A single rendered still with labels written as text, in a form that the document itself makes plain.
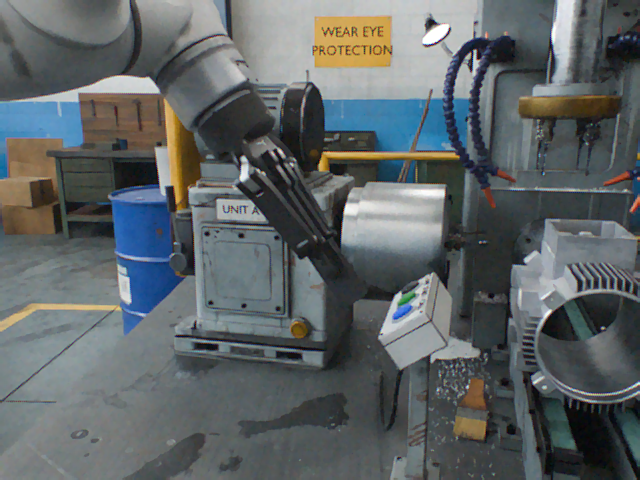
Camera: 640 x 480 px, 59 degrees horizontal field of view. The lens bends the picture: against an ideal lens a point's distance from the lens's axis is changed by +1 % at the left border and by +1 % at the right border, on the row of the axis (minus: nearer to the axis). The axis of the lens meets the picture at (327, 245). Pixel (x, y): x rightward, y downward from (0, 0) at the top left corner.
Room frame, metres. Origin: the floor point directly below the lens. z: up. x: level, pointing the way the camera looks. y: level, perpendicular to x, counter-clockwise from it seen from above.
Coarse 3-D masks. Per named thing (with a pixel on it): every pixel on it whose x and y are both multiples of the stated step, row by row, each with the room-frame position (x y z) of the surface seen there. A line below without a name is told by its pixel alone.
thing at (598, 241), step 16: (560, 224) 0.87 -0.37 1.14; (576, 224) 0.87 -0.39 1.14; (592, 224) 0.86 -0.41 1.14; (608, 224) 0.84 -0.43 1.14; (544, 240) 0.87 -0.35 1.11; (560, 240) 0.76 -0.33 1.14; (576, 240) 0.76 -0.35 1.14; (592, 240) 0.76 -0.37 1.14; (608, 240) 0.75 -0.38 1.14; (624, 240) 0.75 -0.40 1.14; (544, 256) 0.84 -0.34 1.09; (560, 256) 0.76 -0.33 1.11; (576, 256) 0.76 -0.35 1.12; (592, 256) 0.75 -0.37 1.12; (608, 256) 0.75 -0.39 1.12; (624, 256) 0.75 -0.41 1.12; (560, 272) 0.76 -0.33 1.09
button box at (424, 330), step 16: (432, 272) 0.79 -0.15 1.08; (416, 288) 0.75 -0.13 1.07; (432, 288) 0.72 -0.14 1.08; (416, 304) 0.68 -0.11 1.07; (432, 304) 0.67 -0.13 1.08; (448, 304) 0.74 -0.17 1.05; (400, 320) 0.65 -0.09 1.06; (416, 320) 0.63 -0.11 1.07; (432, 320) 0.62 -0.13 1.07; (448, 320) 0.69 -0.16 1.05; (384, 336) 0.64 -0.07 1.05; (400, 336) 0.63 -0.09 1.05; (416, 336) 0.63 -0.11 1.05; (432, 336) 0.62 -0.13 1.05; (448, 336) 0.64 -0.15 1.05; (400, 352) 0.63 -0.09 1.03; (416, 352) 0.63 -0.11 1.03; (432, 352) 0.62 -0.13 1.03; (400, 368) 0.63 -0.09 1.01
